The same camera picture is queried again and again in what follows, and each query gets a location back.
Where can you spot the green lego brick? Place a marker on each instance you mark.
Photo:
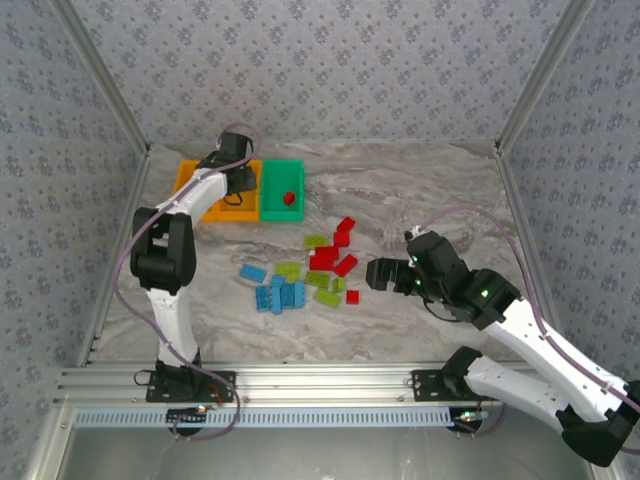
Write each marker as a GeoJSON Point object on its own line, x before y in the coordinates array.
{"type": "Point", "coordinates": [288, 270]}
{"type": "Point", "coordinates": [340, 284]}
{"type": "Point", "coordinates": [327, 298]}
{"type": "Point", "coordinates": [316, 242]}
{"type": "Point", "coordinates": [318, 279]}

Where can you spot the blue lego brick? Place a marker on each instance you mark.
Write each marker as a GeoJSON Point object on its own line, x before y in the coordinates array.
{"type": "Point", "coordinates": [252, 272]}
{"type": "Point", "coordinates": [262, 299]}
{"type": "Point", "coordinates": [277, 281]}
{"type": "Point", "coordinates": [289, 295]}
{"type": "Point", "coordinates": [300, 295]}
{"type": "Point", "coordinates": [276, 303]}

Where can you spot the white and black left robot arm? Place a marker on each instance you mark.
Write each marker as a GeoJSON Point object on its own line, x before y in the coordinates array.
{"type": "Point", "coordinates": [175, 320]}

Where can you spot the small square red lego brick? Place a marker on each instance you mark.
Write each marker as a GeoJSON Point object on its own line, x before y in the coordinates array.
{"type": "Point", "coordinates": [353, 297]}

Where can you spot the green plastic bin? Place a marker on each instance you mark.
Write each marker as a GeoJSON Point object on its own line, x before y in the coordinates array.
{"type": "Point", "coordinates": [272, 180]}

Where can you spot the orange plastic bin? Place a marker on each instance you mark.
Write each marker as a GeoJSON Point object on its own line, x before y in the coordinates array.
{"type": "Point", "coordinates": [245, 212]}
{"type": "Point", "coordinates": [186, 175]}

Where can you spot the large red lego brick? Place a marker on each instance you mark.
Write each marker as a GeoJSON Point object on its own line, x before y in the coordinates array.
{"type": "Point", "coordinates": [324, 257]}

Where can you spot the small black controller board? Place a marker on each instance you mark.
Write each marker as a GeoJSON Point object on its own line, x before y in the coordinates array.
{"type": "Point", "coordinates": [470, 416]}
{"type": "Point", "coordinates": [187, 415]}

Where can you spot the aluminium side rail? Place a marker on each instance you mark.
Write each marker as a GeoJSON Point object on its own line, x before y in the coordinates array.
{"type": "Point", "coordinates": [139, 180]}
{"type": "Point", "coordinates": [516, 200]}

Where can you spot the wide aluminium base rail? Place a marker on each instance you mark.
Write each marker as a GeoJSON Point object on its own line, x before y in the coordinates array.
{"type": "Point", "coordinates": [325, 382]}

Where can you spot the aluminium frame post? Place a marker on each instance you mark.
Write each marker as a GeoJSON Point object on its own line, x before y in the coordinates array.
{"type": "Point", "coordinates": [105, 75]}
{"type": "Point", "coordinates": [541, 75]}

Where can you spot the aluminium frame leg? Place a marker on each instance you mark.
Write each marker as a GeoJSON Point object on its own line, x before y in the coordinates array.
{"type": "Point", "coordinates": [47, 445]}

